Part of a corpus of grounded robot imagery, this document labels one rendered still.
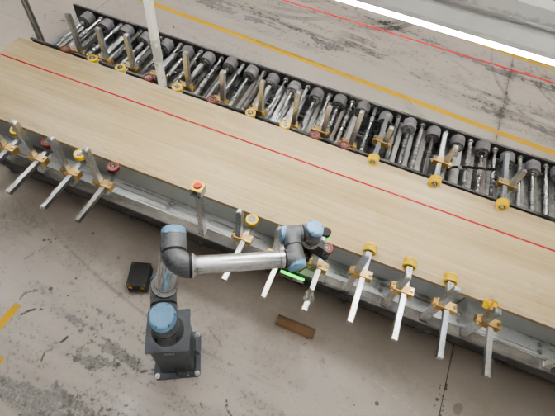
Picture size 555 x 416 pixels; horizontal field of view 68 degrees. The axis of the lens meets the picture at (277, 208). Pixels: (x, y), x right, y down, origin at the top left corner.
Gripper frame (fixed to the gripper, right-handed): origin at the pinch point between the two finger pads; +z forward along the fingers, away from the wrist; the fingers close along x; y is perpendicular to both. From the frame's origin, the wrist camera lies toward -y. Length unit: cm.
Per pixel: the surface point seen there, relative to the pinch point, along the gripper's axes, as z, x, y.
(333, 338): 101, 2, -38
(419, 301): 39, -22, -77
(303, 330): 94, 7, -14
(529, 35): -136, -37, -44
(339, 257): 33.5, -27.8, -18.3
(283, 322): 94, 7, 2
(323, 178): 11, -69, 10
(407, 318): 32, -4, -70
